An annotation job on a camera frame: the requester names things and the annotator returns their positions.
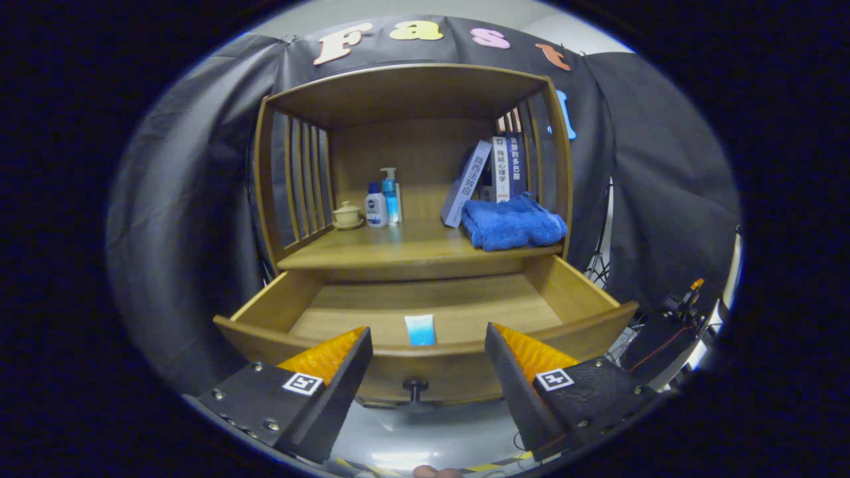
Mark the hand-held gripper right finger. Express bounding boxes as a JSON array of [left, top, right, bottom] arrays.
[[485, 322, 661, 462]]

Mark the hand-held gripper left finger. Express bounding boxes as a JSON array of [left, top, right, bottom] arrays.
[[183, 325, 374, 465]]

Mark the blue cosmetic tube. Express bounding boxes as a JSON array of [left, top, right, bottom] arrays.
[[404, 314, 437, 347]]

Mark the wooden drawer with black knob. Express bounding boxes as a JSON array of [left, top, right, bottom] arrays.
[[212, 254, 639, 407]]

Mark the wooden countertop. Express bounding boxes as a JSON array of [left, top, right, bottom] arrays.
[[278, 218, 565, 271]]

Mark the wooden cabinet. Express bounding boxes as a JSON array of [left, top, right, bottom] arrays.
[[252, 63, 576, 283]]

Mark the black equipment with orange clamp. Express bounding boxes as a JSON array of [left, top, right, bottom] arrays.
[[621, 278, 721, 392]]

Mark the black light stand tripod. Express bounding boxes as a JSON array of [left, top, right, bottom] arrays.
[[584, 179, 615, 286]]

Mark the blue folded towel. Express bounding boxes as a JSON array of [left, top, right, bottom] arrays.
[[461, 192, 569, 252]]

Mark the cream lidded teacup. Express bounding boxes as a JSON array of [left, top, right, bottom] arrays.
[[331, 201, 364, 230]]

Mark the white lotion bottle blue cap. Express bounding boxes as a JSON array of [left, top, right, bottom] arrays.
[[365, 182, 388, 228]]

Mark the blue pump bottle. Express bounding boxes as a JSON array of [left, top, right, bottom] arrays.
[[380, 167, 400, 226]]

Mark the grey leaning book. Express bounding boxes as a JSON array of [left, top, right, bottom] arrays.
[[440, 139, 493, 229]]

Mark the white spine book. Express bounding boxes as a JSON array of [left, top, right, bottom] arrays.
[[491, 136, 511, 203]]

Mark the dark blue spine book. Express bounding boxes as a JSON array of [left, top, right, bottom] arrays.
[[507, 131, 527, 199]]

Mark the white panel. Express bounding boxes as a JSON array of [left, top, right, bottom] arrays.
[[724, 226, 743, 313]]

